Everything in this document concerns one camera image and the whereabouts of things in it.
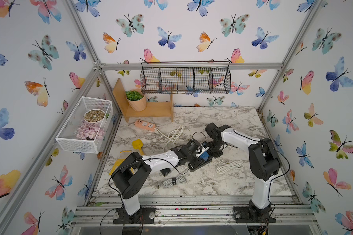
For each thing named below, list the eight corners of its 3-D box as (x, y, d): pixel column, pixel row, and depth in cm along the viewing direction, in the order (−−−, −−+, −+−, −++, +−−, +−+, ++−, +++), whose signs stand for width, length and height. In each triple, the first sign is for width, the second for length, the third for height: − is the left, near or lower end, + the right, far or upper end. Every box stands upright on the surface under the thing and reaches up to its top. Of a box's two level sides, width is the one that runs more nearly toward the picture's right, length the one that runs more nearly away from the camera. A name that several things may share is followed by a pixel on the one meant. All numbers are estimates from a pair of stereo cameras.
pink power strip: (134, 126, 113) (133, 123, 111) (137, 121, 116) (136, 118, 113) (153, 132, 109) (153, 129, 107) (156, 127, 112) (156, 124, 110)
